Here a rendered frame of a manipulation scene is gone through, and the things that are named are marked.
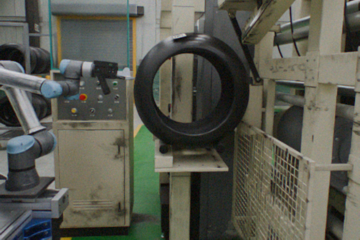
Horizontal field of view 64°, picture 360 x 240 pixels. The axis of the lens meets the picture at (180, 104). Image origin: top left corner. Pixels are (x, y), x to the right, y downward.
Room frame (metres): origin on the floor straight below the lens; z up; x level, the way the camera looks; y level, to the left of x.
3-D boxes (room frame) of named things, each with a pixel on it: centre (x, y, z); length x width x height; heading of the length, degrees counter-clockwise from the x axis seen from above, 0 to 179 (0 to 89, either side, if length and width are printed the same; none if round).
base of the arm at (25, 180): (1.34, 0.76, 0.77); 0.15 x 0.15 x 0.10
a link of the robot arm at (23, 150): (1.34, 0.76, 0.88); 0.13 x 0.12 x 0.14; 168
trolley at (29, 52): (4.86, 2.59, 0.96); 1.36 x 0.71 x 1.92; 1
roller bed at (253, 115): (1.80, -0.41, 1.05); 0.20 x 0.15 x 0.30; 5
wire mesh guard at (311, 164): (1.34, -0.40, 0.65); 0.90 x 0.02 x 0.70; 5
